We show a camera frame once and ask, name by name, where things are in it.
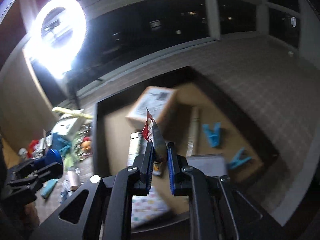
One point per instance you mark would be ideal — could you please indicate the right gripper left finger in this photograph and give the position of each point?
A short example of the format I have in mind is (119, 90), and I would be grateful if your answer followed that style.
(101, 207)

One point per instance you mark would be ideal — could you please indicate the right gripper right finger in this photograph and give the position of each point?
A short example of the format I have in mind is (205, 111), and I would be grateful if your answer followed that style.
(217, 208)

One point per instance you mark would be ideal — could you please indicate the light blue cream tube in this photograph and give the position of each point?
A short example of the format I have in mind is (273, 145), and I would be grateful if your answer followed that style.
(48, 188)

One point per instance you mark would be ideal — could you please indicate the blue round jar lid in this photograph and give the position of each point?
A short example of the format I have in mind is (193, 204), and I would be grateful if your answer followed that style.
(51, 156)

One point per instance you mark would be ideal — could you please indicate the red white snack sachet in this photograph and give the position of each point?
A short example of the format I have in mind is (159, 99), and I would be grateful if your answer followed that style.
(152, 133)

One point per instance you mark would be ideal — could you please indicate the orange tissue pack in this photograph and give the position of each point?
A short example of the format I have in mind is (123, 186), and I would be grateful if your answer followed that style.
(161, 103)

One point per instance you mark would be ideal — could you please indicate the red snack bag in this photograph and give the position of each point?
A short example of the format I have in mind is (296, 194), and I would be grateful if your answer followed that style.
(32, 150)

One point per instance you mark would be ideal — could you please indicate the blue clothes peg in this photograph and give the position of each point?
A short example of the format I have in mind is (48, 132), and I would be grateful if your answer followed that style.
(213, 135)
(239, 159)

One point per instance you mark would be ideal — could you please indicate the green cleaning cloth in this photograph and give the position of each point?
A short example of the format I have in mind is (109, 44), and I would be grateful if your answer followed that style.
(71, 158)

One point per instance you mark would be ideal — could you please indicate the brown cardboard board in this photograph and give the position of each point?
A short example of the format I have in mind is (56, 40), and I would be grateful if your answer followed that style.
(25, 109)

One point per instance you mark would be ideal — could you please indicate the white cardboard box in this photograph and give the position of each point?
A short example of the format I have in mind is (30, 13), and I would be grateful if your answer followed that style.
(68, 126)

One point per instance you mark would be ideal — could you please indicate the yellow folding ruler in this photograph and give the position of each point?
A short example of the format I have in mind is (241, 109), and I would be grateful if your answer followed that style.
(71, 113)

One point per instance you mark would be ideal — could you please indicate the black storage tray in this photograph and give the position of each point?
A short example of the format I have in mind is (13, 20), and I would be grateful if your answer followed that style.
(116, 101)

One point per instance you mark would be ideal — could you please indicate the white ring light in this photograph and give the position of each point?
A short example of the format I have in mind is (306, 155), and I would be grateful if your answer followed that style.
(56, 36)

